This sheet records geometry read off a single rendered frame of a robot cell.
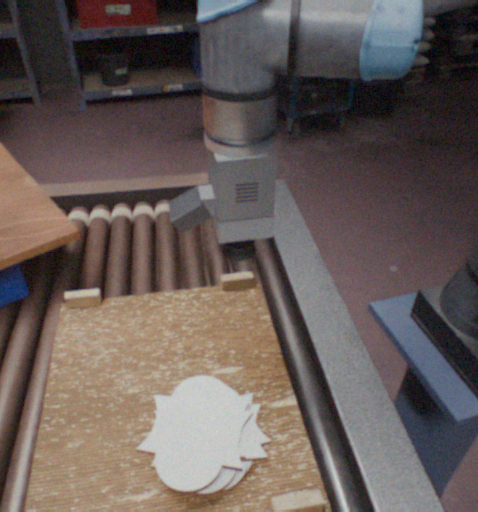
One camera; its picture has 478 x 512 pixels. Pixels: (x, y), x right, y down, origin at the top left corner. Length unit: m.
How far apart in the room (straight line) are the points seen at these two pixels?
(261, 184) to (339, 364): 0.36
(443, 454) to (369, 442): 0.41
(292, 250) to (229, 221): 0.46
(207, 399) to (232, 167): 0.31
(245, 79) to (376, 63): 0.11
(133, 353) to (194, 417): 0.18
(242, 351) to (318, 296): 0.20
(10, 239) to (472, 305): 0.76
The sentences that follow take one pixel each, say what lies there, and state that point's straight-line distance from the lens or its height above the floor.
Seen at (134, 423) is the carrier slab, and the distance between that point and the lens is 0.66.
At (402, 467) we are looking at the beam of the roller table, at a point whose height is 0.92.
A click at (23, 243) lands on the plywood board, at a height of 1.04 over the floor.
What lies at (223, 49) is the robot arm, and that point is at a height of 1.38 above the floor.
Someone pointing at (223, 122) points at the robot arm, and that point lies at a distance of 0.45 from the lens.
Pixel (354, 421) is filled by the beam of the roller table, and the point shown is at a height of 0.91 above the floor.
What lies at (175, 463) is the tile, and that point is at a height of 0.98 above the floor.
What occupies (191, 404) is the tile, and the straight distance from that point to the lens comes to 0.61.
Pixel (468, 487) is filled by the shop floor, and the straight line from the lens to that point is 1.80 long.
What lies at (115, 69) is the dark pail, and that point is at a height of 0.30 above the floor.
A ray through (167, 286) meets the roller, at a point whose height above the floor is 0.92.
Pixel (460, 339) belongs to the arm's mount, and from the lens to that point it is 0.82.
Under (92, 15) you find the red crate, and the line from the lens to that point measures 4.41.
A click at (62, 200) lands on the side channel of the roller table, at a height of 0.94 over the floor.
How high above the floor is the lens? 1.48
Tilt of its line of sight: 38 degrees down
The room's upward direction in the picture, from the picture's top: straight up
